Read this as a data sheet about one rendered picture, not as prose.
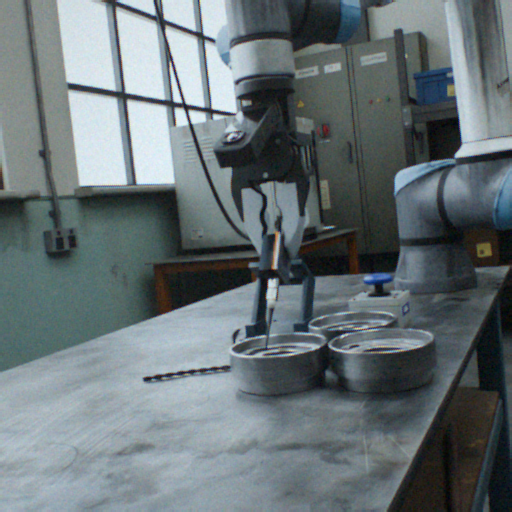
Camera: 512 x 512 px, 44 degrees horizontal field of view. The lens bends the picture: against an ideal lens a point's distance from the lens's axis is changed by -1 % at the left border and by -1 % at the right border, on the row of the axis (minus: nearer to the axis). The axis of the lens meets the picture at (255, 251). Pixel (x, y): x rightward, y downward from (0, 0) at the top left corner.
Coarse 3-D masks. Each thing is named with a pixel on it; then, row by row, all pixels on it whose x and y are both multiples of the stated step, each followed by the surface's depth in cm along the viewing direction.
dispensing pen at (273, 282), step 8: (280, 216) 77; (280, 224) 76; (280, 232) 76; (264, 240) 74; (272, 240) 74; (264, 248) 73; (272, 248) 73; (264, 256) 73; (272, 256) 72; (264, 264) 72; (272, 264) 72; (264, 272) 73; (272, 272) 72; (272, 280) 73; (280, 280) 74; (272, 288) 72; (272, 296) 72; (272, 304) 71; (272, 312) 71
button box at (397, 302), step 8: (360, 296) 89; (368, 296) 88; (376, 296) 87; (384, 296) 87; (392, 296) 86; (400, 296) 85; (408, 296) 89; (352, 304) 86; (360, 304) 86; (368, 304) 85; (376, 304) 85; (384, 304) 84; (392, 304) 84; (400, 304) 84; (408, 304) 88; (392, 312) 84; (400, 312) 84; (408, 312) 88; (400, 320) 84; (408, 320) 88
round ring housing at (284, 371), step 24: (264, 336) 71; (288, 336) 71; (312, 336) 69; (240, 360) 63; (264, 360) 61; (288, 360) 61; (312, 360) 62; (240, 384) 65; (264, 384) 62; (288, 384) 62; (312, 384) 63
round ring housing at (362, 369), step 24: (360, 336) 68; (384, 336) 68; (408, 336) 66; (432, 336) 62; (336, 360) 61; (360, 360) 59; (384, 360) 58; (408, 360) 58; (432, 360) 60; (360, 384) 60; (384, 384) 59; (408, 384) 59
